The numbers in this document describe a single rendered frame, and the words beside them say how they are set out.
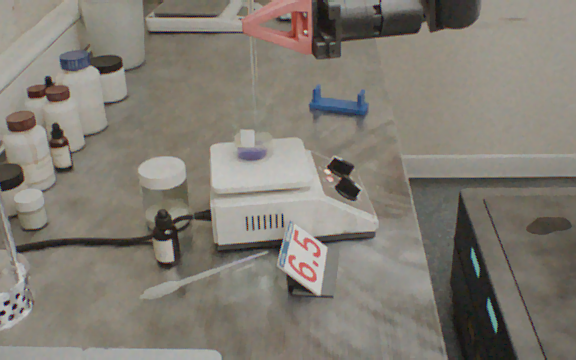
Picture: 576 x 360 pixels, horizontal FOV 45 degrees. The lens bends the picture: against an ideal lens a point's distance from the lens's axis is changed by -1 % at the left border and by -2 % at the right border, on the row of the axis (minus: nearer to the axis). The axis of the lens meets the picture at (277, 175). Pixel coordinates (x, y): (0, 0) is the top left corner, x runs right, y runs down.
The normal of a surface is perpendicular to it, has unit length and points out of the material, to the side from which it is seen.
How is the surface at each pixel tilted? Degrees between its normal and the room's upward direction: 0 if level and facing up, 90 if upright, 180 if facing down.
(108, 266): 0
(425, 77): 90
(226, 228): 90
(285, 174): 0
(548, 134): 90
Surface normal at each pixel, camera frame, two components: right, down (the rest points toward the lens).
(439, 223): -0.04, -0.88
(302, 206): 0.11, 0.47
